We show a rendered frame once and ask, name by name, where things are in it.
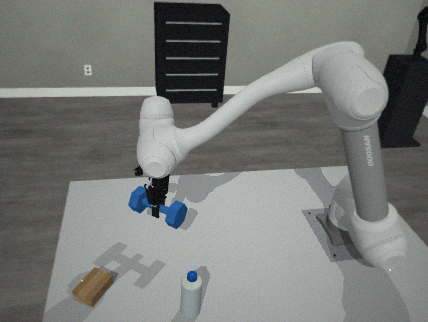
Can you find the small brown block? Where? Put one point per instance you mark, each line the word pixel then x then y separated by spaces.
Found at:
pixel 93 287

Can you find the white bottle with blue cap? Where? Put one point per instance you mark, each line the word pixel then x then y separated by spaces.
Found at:
pixel 191 290

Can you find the blue dumbbell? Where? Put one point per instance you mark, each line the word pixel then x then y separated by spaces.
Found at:
pixel 175 214

